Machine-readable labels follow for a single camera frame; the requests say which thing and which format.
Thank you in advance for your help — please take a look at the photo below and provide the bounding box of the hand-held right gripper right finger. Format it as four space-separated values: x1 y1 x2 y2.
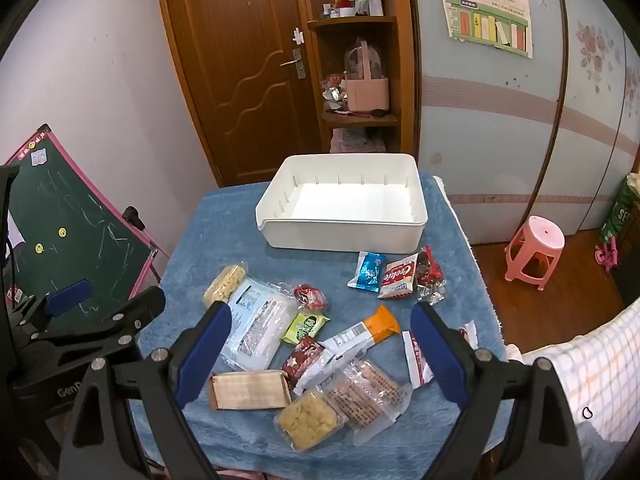
410 301 586 480

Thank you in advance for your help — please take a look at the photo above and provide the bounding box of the clear red-edged nut packet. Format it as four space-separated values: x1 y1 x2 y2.
415 246 447 305

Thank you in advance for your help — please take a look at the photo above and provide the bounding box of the white red-bordered bun packet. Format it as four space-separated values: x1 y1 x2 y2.
402 324 478 389

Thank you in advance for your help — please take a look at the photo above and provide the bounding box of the pile of shiny wrappers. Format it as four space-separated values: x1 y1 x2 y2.
320 74 347 106

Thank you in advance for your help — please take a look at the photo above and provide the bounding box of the white plastic storage bin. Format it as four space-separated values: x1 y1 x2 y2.
255 154 428 254

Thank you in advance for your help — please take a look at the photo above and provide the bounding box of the wall poster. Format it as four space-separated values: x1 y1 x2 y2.
435 0 534 59

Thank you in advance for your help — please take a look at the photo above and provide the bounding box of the white and red cookie packet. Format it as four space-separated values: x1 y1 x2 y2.
377 254 420 301

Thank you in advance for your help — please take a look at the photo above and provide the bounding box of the metal door handle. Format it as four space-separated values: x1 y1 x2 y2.
280 49 306 80

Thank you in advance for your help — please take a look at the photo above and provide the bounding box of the blue towel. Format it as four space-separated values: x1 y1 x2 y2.
127 172 508 480

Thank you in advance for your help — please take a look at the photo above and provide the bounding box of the long yellow cracker packet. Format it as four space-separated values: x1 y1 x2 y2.
202 261 249 308

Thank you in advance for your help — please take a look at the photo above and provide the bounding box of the brown paper packet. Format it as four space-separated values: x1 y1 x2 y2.
208 370 292 411

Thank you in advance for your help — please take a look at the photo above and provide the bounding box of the small blue snack packet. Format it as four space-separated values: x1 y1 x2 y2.
347 251 387 291

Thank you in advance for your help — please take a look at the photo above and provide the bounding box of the floral sliding-door wardrobe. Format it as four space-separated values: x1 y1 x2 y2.
407 0 640 247

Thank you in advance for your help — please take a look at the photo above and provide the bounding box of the small green snack packet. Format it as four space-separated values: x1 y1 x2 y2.
283 311 331 345

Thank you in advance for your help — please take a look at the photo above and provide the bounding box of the pink basket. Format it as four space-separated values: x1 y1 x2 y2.
344 39 391 114

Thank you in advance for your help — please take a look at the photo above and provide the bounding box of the brown wooden door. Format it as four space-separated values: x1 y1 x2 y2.
154 0 322 187

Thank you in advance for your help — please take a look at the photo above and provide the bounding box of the wooden corner shelf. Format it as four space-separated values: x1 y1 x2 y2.
297 0 417 157

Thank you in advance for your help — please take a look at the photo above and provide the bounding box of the dark red snack packet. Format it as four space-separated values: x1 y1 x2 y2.
281 336 326 386

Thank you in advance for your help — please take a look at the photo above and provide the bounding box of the green bag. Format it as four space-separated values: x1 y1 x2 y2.
600 172 632 242

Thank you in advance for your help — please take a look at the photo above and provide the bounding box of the checked white cloth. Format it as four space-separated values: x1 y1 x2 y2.
520 297 640 480

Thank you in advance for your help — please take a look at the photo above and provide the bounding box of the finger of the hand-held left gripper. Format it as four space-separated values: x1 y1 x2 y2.
10 280 94 342
30 286 167 363

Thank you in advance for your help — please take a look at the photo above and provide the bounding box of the pink toy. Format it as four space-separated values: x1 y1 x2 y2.
594 241 620 273

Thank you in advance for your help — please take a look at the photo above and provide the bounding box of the small red candy packet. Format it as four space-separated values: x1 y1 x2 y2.
293 284 328 311

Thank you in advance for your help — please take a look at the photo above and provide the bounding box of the square yellow cookie packet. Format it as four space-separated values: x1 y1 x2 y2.
274 391 348 452

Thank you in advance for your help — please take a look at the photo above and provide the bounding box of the clear biscuit packet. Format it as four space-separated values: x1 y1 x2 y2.
322 359 413 433

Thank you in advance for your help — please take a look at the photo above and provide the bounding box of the green chalkboard with pink frame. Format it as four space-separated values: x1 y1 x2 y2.
4 124 172 313

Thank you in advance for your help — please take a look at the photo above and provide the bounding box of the orange and white bar packet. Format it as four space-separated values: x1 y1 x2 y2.
294 305 402 395

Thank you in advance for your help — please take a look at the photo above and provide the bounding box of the large light blue packet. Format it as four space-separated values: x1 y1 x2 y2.
220 279 300 372

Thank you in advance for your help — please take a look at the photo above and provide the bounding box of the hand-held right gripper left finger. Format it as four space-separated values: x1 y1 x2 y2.
59 301 233 480

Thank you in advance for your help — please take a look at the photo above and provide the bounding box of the pink plastic stool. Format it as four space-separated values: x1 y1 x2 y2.
504 216 566 291

